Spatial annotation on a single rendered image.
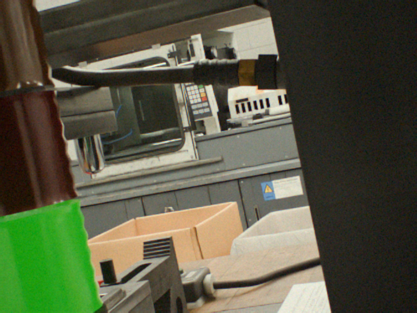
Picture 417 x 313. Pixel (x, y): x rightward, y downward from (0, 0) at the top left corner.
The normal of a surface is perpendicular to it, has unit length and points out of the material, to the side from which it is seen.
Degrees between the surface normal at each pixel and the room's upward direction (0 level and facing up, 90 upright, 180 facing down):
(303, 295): 1
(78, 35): 90
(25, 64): 76
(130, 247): 88
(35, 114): 104
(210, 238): 89
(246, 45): 90
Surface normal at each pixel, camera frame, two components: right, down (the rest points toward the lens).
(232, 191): -0.30, 0.11
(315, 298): -0.20, -0.98
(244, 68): -0.21, -0.40
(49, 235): 0.58, 0.17
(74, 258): 0.74, -0.37
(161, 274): 0.95, -0.18
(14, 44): 0.58, -0.33
